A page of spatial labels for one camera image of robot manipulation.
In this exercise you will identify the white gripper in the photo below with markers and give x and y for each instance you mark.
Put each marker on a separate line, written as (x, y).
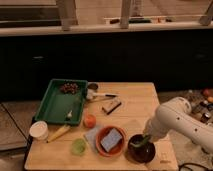
(155, 129)

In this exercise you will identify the green pepper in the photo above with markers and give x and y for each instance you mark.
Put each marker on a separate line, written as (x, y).
(140, 141)

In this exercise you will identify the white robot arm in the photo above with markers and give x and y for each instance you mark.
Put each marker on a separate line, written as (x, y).
(175, 115)

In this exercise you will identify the dark purple bowl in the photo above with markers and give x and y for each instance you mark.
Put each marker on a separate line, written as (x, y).
(143, 154)

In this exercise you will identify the orange terracotta bowl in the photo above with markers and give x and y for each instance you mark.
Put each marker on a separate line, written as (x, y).
(115, 151)

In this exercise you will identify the spice jar rack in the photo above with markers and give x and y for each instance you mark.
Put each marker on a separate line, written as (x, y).
(202, 109)

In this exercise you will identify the dark wooden block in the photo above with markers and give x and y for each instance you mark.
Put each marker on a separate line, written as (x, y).
(111, 106)

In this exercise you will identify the blue sponge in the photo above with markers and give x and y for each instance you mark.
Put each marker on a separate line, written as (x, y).
(111, 139)

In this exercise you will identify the orange tomato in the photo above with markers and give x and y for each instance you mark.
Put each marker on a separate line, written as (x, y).
(89, 121)

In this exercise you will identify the grey-blue cloth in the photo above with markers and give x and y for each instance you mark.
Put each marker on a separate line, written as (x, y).
(90, 137)

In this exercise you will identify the small dark round dish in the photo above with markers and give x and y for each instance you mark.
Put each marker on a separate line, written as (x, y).
(93, 86)

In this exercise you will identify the small green cup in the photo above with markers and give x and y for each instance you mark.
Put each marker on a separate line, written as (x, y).
(78, 147)

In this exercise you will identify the small metal spoon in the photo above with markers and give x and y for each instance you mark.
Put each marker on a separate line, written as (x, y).
(72, 111)

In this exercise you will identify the bunch of dark grapes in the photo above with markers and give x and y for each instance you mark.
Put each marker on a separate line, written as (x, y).
(69, 88)

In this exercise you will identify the green plastic tray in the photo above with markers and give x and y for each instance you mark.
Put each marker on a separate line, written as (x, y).
(55, 104)

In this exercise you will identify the white cup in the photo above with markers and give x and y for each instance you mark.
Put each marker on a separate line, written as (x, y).
(39, 130)

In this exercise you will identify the yellow wooden-handled tool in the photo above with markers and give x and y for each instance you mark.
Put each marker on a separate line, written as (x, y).
(59, 132)

